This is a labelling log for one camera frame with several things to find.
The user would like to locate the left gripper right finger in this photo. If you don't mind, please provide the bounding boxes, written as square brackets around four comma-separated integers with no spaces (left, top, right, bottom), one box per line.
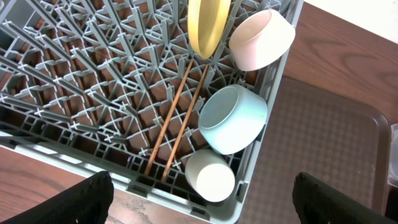
[292,172,395,224]

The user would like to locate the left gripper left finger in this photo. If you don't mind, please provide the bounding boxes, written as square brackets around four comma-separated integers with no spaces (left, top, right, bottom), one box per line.
[3,171,114,224]

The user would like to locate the white cup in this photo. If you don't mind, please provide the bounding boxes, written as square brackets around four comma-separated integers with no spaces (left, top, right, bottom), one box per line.
[185,149,235,202]

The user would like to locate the light blue bowl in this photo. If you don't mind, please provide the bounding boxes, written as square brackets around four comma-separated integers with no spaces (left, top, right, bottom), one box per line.
[198,84,268,155]

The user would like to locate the pink bowl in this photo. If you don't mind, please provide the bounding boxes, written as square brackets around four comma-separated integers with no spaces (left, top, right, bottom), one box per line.
[229,9,295,72]

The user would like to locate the yellow round plate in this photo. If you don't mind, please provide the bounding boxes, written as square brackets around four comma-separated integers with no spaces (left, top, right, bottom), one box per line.
[187,0,231,59]

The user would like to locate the clear plastic waste bin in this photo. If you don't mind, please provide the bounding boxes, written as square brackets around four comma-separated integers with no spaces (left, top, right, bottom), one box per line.
[387,124,397,187]

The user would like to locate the grey plastic dishwasher rack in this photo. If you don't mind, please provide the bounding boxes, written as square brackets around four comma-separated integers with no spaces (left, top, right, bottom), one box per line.
[1,0,303,223]

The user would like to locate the dark brown serving tray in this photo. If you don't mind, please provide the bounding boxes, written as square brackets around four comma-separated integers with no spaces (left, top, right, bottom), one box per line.
[239,78,391,223]

